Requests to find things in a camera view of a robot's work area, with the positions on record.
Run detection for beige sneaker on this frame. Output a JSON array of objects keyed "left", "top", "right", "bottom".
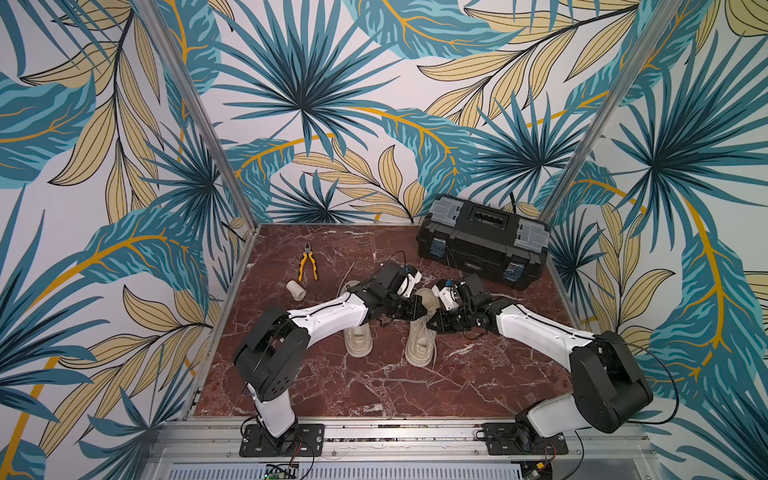
[
  {"left": 405, "top": 288, "right": 440, "bottom": 368},
  {"left": 344, "top": 317, "right": 373, "bottom": 358}
]

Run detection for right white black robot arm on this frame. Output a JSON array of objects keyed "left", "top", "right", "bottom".
[{"left": 427, "top": 275, "right": 653, "bottom": 438}]

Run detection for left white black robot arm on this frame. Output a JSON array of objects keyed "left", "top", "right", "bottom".
[{"left": 233, "top": 261, "right": 427, "bottom": 442}]

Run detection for black grey toolbox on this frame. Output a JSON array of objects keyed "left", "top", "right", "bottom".
[{"left": 417, "top": 195, "right": 550, "bottom": 290}]

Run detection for small beige cylinder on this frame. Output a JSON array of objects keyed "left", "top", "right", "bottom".
[{"left": 286, "top": 280, "right": 307, "bottom": 302}]

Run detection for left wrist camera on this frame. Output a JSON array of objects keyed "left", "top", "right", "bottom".
[{"left": 397, "top": 271, "right": 422, "bottom": 298}]

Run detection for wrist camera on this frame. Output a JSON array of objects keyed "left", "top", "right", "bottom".
[
  {"left": 397, "top": 271, "right": 422, "bottom": 298},
  {"left": 431, "top": 280, "right": 460, "bottom": 311}
]

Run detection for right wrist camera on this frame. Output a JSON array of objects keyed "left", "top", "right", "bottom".
[{"left": 431, "top": 280, "right": 460, "bottom": 311}]

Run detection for yellow handled pliers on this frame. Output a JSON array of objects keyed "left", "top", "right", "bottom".
[{"left": 297, "top": 241, "right": 319, "bottom": 283}]

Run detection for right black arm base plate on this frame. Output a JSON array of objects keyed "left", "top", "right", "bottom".
[{"left": 474, "top": 422, "right": 569, "bottom": 457}]

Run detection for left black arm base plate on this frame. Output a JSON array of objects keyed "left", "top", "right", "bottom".
[{"left": 238, "top": 423, "right": 325, "bottom": 458}]

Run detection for aluminium front rail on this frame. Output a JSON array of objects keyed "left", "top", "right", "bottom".
[{"left": 139, "top": 417, "right": 665, "bottom": 479}]

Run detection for right aluminium corner post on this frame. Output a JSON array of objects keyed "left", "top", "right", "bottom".
[{"left": 538, "top": 0, "right": 685, "bottom": 224}]

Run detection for aluminium corner post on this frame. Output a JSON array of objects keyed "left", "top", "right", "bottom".
[
  {"left": 538, "top": 0, "right": 685, "bottom": 224},
  {"left": 135, "top": 0, "right": 259, "bottom": 234}
]

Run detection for left aluminium corner post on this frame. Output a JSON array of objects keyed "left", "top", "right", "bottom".
[{"left": 135, "top": 0, "right": 259, "bottom": 234}]

